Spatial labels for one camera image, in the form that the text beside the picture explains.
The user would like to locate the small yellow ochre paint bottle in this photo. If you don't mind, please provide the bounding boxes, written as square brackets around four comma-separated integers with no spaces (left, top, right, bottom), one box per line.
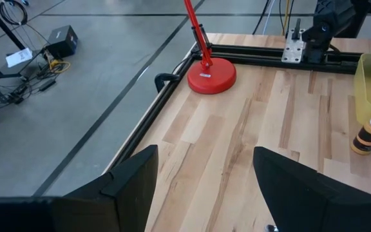
[350,109,371,156]

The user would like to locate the black table clamp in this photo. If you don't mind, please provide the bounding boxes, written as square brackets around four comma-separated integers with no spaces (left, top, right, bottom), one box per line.
[154,73,182,94]

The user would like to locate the black metal stand frame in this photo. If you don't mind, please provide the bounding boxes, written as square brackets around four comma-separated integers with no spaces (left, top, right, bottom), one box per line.
[0,0,48,107]

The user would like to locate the silver mounting plate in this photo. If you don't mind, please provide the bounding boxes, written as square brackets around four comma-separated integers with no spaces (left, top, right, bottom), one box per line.
[281,28,306,64]

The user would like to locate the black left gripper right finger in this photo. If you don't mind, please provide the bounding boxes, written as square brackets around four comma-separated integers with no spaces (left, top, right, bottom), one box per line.
[252,146,371,232]

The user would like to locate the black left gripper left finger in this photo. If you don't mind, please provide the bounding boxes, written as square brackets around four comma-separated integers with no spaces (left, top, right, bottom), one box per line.
[64,144,159,232]

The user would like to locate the yellow cable coil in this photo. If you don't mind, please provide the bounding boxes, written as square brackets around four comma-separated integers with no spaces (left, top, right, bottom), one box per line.
[45,51,72,75]

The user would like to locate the red desk lamp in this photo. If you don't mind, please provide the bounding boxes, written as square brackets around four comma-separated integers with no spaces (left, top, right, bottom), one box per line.
[183,0,238,95]

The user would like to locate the black power adapter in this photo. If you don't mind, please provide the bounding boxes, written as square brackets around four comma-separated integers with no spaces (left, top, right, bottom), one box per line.
[38,79,57,92]

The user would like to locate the black power box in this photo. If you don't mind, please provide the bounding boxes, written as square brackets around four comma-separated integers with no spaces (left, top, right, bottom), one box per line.
[44,24,79,59]

